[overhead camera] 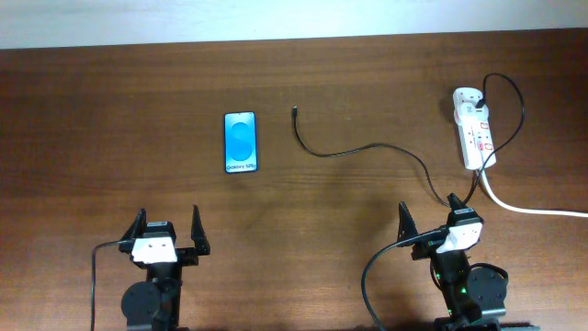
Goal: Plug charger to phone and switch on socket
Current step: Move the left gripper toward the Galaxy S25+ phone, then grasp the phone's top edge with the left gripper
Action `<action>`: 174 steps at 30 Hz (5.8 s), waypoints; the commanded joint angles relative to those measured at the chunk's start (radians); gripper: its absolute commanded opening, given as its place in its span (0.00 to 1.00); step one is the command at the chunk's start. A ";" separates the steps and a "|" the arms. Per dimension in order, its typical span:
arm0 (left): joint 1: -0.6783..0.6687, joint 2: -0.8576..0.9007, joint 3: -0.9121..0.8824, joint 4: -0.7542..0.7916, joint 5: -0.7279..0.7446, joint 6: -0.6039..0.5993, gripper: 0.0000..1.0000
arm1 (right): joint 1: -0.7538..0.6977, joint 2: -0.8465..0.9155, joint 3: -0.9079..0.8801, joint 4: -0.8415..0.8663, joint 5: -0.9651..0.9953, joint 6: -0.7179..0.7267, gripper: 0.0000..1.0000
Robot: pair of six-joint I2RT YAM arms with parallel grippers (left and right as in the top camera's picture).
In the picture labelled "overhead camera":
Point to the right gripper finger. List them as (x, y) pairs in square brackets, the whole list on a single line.
[(454, 202), (407, 229)]

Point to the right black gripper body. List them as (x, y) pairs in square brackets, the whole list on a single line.
[(429, 249)]

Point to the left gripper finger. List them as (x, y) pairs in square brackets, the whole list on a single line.
[(136, 228), (198, 234)]

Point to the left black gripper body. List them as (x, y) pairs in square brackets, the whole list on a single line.
[(186, 256)]

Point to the white power strip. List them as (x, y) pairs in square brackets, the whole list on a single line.
[(475, 136)]

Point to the blue Galaxy smartphone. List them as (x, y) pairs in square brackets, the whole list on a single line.
[(240, 142)]

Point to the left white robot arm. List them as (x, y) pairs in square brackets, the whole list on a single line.
[(154, 304)]

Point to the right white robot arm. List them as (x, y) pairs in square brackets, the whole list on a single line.
[(474, 294)]

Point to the white USB charger adapter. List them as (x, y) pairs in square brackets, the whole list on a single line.
[(474, 111)]

